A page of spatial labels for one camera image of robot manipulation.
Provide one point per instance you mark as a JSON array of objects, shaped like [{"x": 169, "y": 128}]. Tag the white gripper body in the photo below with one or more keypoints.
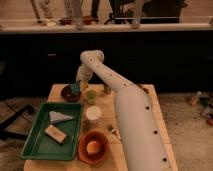
[{"x": 84, "y": 73}]

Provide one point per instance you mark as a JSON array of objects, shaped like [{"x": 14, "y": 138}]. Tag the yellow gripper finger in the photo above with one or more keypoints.
[{"x": 83, "y": 85}]

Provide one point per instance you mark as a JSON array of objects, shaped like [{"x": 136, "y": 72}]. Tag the teal sponge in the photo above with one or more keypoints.
[{"x": 75, "y": 87}]

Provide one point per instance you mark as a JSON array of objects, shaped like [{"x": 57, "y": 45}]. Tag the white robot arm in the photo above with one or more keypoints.
[{"x": 140, "y": 136}]

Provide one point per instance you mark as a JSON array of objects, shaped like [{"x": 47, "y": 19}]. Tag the purple bowl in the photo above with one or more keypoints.
[{"x": 68, "y": 95}]

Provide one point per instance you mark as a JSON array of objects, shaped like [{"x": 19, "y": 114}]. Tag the orange bowl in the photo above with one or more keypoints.
[{"x": 93, "y": 136}]

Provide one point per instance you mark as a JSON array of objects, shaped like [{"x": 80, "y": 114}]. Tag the orange fruit in bowl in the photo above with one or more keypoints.
[{"x": 93, "y": 147}]

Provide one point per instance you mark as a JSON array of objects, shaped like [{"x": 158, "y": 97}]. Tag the green translucent cup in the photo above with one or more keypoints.
[{"x": 90, "y": 97}]

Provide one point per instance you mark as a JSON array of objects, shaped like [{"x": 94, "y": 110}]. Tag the small metal cup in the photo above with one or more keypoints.
[{"x": 107, "y": 89}]

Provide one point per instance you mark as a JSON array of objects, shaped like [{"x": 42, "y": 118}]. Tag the white cup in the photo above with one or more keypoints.
[{"x": 93, "y": 114}]

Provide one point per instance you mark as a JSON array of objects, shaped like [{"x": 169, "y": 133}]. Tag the grey wedge block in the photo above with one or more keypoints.
[{"x": 58, "y": 117}]

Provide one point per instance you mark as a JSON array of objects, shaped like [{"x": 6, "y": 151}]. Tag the wooden rectangular block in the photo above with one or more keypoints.
[{"x": 56, "y": 134}]

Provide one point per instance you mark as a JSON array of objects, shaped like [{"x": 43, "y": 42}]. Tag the red brown toy cluster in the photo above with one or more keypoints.
[{"x": 144, "y": 89}]

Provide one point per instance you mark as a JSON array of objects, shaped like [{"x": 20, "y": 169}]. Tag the green plastic tray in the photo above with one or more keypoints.
[{"x": 54, "y": 141}]

